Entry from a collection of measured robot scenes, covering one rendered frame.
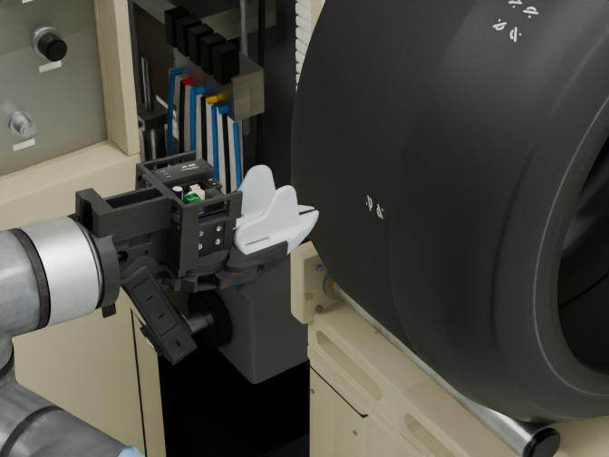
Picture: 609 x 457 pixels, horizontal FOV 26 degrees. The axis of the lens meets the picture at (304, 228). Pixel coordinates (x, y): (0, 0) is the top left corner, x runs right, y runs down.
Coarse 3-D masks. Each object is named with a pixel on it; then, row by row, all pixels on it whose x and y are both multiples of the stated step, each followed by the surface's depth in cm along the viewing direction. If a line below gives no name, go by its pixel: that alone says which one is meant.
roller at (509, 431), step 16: (336, 288) 154; (352, 304) 152; (368, 320) 150; (384, 336) 148; (448, 384) 140; (464, 400) 138; (480, 416) 137; (496, 416) 135; (496, 432) 135; (512, 432) 133; (528, 432) 132; (544, 432) 132; (512, 448) 134; (528, 448) 132; (544, 448) 132
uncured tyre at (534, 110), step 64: (384, 0) 111; (448, 0) 107; (576, 0) 101; (320, 64) 116; (384, 64) 110; (448, 64) 105; (512, 64) 102; (576, 64) 101; (320, 128) 117; (384, 128) 110; (448, 128) 105; (512, 128) 102; (576, 128) 103; (320, 192) 120; (384, 192) 112; (448, 192) 106; (512, 192) 104; (576, 192) 106; (320, 256) 129; (384, 256) 115; (448, 256) 108; (512, 256) 107; (576, 256) 155; (384, 320) 125; (448, 320) 112; (512, 320) 111; (576, 320) 147; (512, 384) 118; (576, 384) 122
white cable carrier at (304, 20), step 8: (296, 0) 156; (304, 0) 155; (296, 8) 157; (304, 8) 156; (296, 16) 158; (304, 16) 156; (304, 24) 157; (296, 32) 159; (304, 32) 158; (296, 40) 159; (304, 40) 158; (296, 48) 160; (304, 48) 158; (296, 56) 161; (296, 64) 161; (296, 80) 163; (296, 88) 163
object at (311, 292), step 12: (300, 252) 151; (312, 252) 151; (300, 264) 151; (312, 264) 151; (300, 276) 152; (312, 276) 152; (324, 276) 154; (300, 288) 153; (312, 288) 154; (324, 288) 154; (300, 300) 154; (312, 300) 155; (324, 300) 156; (336, 300) 157; (300, 312) 155; (312, 312) 156
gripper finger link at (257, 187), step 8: (256, 168) 105; (264, 168) 105; (248, 176) 105; (256, 176) 105; (264, 176) 106; (272, 176) 106; (248, 184) 105; (256, 184) 106; (264, 184) 106; (272, 184) 106; (248, 192) 106; (256, 192) 106; (264, 192) 106; (272, 192) 107; (248, 200) 106; (256, 200) 106; (264, 200) 107; (248, 208) 106; (256, 208) 107; (264, 208) 107; (304, 208) 109; (312, 208) 109; (248, 216) 106; (256, 216) 107; (240, 224) 105; (232, 240) 105
